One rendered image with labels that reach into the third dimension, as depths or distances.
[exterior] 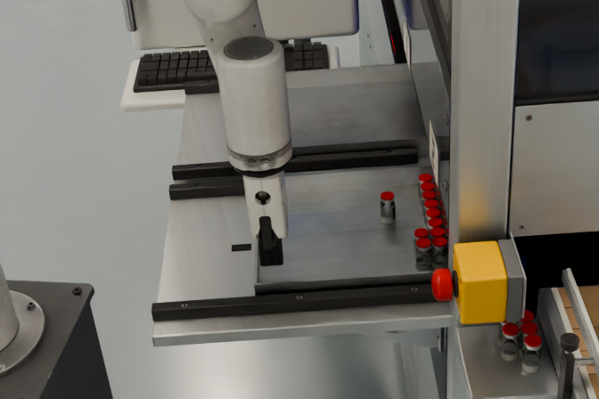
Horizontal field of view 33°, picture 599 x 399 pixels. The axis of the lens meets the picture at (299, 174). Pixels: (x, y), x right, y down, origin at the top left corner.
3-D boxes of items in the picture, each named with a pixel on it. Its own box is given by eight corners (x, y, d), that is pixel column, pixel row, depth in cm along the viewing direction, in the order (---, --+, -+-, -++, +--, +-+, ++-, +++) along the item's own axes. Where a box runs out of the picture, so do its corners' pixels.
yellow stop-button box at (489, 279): (509, 283, 127) (512, 237, 123) (521, 322, 121) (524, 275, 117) (449, 287, 128) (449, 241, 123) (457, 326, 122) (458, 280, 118)
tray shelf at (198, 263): (439, 73, 194) (439, 64, 193) (512, 322, 136) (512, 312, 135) (188, 92, 195) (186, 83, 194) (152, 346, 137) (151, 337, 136)
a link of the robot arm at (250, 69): (221, 124, 135) (231, 160, 128) (209, 34, 128) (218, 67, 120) (283, 114, 136) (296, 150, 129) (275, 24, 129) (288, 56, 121)
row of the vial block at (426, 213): (431, 197, 157) (431, 172, 154) (448, 271, 142) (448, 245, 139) (417, 198, 157) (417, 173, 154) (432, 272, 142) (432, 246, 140)
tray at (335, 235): (473, 180, 160) (474, 161, 158) (505, 287, 139) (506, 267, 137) (258, 195, 161) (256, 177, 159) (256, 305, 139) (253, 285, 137)
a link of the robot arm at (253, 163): (291, 156, 128) (293, 175, 129) (291, 119, 135) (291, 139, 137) (225, 160, 128) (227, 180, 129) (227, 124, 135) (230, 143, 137)
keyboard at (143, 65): (326, 48, 218) (326, 37, 217) (329, 79, 206) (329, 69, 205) (141, 61, 219) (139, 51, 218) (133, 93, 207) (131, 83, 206)
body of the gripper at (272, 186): (289, 172, 128) (296, 242, 135) (288, 130, 137) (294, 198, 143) (230, 176, 129) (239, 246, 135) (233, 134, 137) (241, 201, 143)
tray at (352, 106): (443, 77, 189) (443, 60, 187) (465, 152, 167) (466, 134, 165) (259, 90, 189) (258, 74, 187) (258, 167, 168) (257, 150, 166)
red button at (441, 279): (460, 285, 125) (461, 259, 123) (465, 306, 122) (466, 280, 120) (430, 287, 125) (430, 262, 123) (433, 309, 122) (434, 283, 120)
